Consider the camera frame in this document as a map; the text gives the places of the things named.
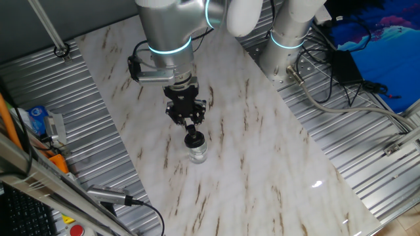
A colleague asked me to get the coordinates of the thin black cable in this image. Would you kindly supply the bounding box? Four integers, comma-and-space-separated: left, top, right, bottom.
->
333, 15, 374, 50

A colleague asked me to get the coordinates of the aluminium frame post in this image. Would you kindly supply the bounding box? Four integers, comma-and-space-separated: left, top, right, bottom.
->
28, 0, 73, 64

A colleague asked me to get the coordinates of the silver finned camera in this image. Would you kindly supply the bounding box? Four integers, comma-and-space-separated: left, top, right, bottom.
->
86, 184, 134, 207

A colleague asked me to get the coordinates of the aluminium frame rail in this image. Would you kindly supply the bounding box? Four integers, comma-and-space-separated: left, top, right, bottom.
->
382, 98, 420, 157

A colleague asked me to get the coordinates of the grey finned metal device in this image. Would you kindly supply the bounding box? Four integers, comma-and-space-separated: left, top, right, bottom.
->
43, 111, 68, 147

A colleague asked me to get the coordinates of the orange button box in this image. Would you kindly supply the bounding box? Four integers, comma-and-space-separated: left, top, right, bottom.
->
48, 153, 70, 174

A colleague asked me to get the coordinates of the black camera cable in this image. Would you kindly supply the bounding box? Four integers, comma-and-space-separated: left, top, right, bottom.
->
129, 196, 166, 236

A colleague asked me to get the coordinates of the black ring on post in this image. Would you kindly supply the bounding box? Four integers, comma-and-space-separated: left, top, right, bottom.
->
53, 41, 71, 59

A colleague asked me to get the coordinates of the white power strip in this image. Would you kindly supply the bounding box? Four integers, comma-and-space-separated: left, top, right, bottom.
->
311, 5, 333, 27

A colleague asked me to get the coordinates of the clear glass jar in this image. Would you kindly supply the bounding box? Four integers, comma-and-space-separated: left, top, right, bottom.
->
188, 143, 209, 165

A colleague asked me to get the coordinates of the orange hose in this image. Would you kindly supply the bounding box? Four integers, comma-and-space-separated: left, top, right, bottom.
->
0, 92, 24, 150

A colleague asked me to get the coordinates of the aluminium frame beam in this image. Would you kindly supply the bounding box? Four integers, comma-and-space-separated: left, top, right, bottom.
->
0, 130, 138, 236

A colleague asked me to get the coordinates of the metal corner bracket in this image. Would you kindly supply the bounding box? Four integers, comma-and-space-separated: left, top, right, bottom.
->
383, 142, 404, 157

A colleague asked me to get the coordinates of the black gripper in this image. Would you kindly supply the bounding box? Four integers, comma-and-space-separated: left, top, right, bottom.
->
162, 77, 207, 129

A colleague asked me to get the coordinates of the black base cable bundle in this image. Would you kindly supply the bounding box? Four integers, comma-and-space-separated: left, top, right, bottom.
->
295, 42, 335, 105

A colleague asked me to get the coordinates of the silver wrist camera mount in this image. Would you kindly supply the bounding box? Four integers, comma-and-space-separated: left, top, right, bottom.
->
137, 68, 177, 88

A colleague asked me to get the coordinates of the blue printed poster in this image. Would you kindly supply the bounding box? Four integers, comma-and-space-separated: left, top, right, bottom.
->
329, 0, 420, 114

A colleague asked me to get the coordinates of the thick grey cable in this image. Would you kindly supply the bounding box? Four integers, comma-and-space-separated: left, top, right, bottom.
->
285, 64, 420, 132

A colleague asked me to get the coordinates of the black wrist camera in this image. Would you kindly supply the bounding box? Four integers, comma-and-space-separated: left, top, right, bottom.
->
127, 55, 142, 83

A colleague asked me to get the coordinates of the black cable with plug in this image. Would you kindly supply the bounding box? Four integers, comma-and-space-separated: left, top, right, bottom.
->
360, 80, 402, 99

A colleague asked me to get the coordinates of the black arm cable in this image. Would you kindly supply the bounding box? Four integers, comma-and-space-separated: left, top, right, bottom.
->
131, 26, 215, 62

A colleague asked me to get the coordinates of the black keyboard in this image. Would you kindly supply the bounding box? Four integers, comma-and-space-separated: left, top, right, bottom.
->
0, 183, 60, 236

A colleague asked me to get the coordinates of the blue white tissue packet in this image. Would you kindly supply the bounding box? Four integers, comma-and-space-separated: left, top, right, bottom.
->
9, 105, 50, 137

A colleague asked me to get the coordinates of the black power adapter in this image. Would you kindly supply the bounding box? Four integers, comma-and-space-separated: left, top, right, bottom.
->
329, 49, 365, 86

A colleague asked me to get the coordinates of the black hanging cable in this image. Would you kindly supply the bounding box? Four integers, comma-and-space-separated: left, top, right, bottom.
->
0, 78, 33, 171

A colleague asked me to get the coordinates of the red button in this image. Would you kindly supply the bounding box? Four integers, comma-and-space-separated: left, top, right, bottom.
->
67, 224, 96, 236

